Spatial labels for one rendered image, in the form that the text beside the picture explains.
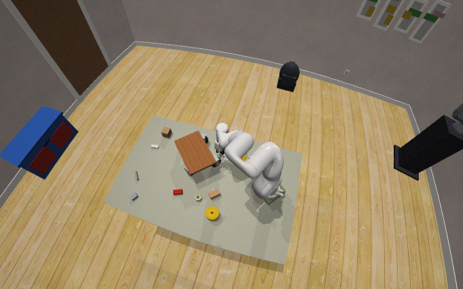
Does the tan rectangular block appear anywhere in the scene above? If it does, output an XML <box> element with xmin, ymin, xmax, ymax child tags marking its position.
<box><xmin>208</xmin><ymin>189</ymin><xmax>220</xmax><ymax>199</ymax></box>

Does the yellow short cylinder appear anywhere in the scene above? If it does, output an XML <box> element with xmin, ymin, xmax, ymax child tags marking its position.
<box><xmin>205</xmin><ymin>206</ymin><xmax>219</xmax><ymax>221</ymax></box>

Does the brown cardboard box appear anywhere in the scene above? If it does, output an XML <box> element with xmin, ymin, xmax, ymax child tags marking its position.
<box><xmin>161</xmin><ymin>127</ymin><xmax>172</xmax><ymax>138</ymax></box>

